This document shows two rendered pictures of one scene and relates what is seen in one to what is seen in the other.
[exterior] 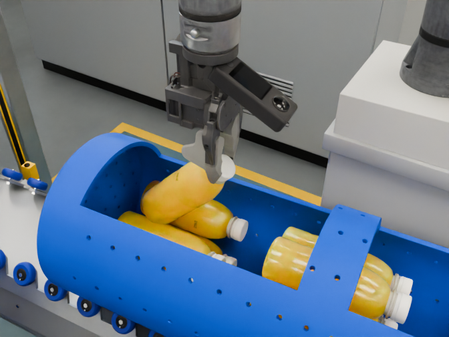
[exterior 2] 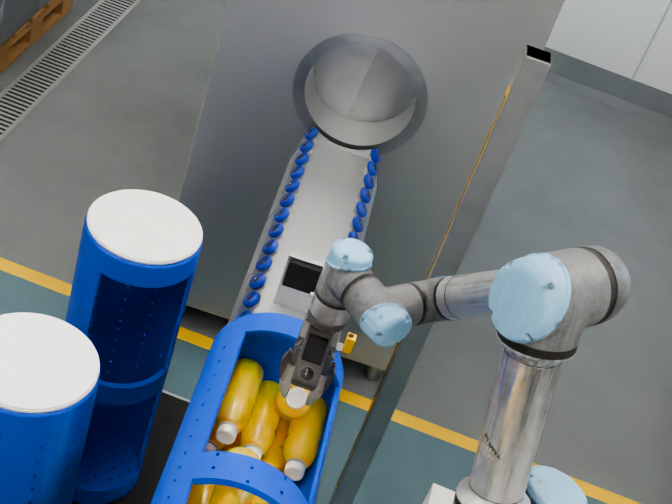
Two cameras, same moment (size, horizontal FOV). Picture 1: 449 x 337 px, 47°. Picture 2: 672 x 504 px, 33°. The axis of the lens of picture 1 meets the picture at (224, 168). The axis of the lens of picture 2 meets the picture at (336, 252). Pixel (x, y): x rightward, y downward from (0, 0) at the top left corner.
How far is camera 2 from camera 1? 169 cm
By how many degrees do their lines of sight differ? 47
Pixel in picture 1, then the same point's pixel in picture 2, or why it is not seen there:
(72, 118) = (624, 442)
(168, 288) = (198, 399)
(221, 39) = (315, 310)
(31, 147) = (407, 347)
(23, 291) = not seen: hidden behind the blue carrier
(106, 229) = (229, 351)
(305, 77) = not seen: outside the picture
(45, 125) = (591, 414)
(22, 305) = not seen: hidden behind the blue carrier
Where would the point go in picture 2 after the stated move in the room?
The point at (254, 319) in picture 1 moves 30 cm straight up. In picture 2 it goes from (182, 444) to (218, 324)
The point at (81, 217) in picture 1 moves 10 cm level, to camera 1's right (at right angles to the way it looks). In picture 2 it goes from (236, 336) to (247, 372)
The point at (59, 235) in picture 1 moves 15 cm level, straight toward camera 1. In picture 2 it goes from (225, 334) to (165, 357)
